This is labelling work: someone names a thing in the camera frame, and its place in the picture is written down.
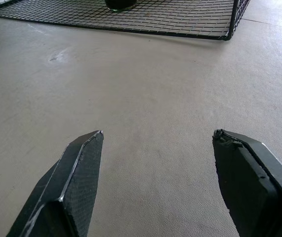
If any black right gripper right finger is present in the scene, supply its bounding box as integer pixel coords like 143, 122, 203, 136
211, 128, 282, 237

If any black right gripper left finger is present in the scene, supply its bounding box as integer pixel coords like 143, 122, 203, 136
6, 130, 105, 237

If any dark round object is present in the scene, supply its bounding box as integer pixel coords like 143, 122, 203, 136
104, 0, 137, 11

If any black wire mesh basket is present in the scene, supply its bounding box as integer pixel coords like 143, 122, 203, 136
0, 0, 251, 41

